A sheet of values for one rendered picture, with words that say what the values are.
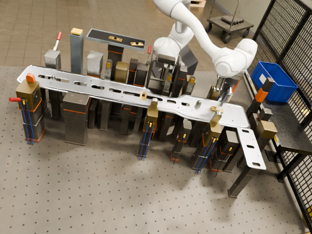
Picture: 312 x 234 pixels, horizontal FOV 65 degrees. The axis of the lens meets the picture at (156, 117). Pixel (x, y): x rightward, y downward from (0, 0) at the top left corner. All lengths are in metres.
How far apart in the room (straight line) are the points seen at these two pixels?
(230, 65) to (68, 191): 1.01
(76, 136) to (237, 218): 1.02
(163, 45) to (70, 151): 1.07
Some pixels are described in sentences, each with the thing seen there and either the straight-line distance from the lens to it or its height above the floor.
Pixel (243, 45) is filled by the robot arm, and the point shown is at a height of 1.44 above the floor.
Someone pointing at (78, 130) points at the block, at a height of 0.83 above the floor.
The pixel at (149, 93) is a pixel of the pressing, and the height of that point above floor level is 1.00.
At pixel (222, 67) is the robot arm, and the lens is 1.19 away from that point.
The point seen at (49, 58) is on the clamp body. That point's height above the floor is 1.05.
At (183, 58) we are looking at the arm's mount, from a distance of 2.22.
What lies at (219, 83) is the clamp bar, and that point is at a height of 1.11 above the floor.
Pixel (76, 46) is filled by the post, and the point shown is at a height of 1.07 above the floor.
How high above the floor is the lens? 1.90
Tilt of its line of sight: 41 degrees down
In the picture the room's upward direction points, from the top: 16 degrees clockwise
